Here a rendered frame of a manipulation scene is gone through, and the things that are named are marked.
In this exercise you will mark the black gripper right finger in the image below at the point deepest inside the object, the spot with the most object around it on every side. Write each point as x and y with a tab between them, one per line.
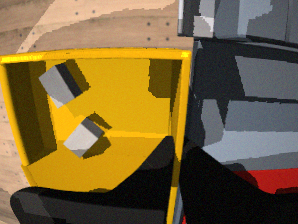
213	194

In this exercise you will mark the red open bin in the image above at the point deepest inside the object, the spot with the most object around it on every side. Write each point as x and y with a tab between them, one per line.
272	181

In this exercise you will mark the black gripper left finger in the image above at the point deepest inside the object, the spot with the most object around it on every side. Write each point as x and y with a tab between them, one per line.
142	198

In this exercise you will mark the yellow bin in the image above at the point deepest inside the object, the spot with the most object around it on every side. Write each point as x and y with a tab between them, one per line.
137	96

